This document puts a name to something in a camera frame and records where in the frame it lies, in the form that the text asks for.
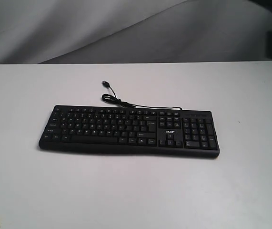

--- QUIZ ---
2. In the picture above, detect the black acer keyboard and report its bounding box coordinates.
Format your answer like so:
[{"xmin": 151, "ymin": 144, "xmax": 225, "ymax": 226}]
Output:
[{"xmin": 39, "ymin": 105, "xmax": 220, "ymax": 158}]

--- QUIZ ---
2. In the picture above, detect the grey fabric backdrop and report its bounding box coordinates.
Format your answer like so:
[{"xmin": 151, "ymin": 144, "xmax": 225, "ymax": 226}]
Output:
[{"xmin": 0, "ymin": 0, "xmax": 272, "ymax": 64}]

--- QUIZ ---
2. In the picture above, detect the black keyboard usb cable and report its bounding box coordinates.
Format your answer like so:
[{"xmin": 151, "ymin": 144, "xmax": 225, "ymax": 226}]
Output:
[{"xmin": 101, "ymin": 80, "xmax": 183, "ymax": 112}]

